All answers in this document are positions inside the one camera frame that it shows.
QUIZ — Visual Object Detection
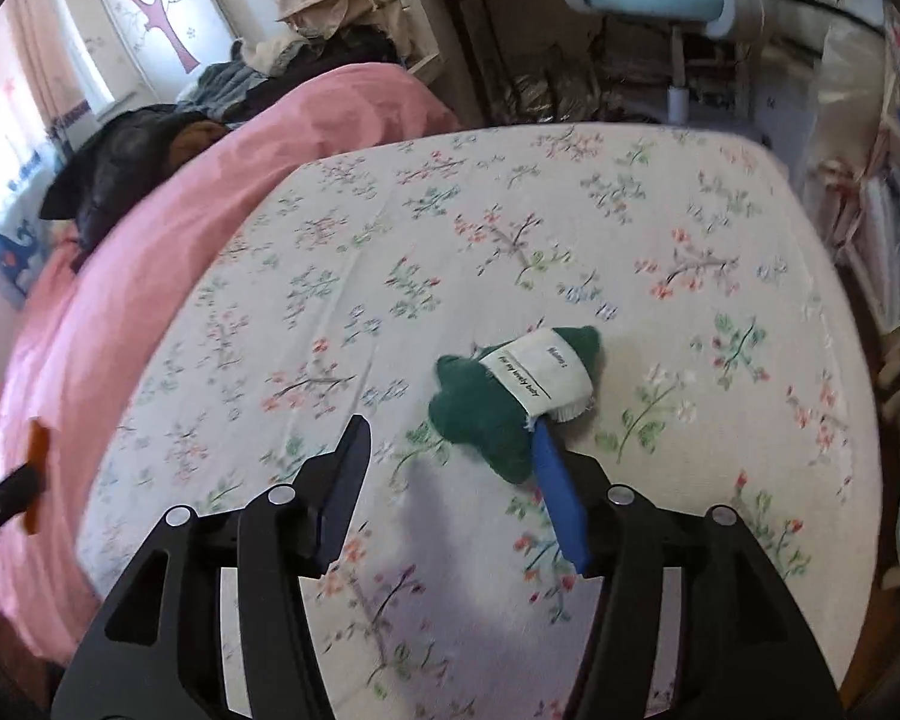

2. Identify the pink duvet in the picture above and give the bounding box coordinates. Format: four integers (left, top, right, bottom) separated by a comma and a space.
0, 64, 460, 665

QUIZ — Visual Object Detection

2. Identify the black jacket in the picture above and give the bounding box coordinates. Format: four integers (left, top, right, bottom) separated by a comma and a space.
40, 104, 229, 271

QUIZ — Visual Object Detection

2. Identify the white rolling book cart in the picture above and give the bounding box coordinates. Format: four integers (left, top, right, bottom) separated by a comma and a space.
824, 7, 900, 593

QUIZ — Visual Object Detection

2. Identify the pile of clothes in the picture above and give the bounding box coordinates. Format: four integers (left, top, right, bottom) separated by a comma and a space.
175, 26, 404, 127

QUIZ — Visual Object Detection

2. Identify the beige hat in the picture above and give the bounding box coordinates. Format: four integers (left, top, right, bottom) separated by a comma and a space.
276, 0, 413, 43

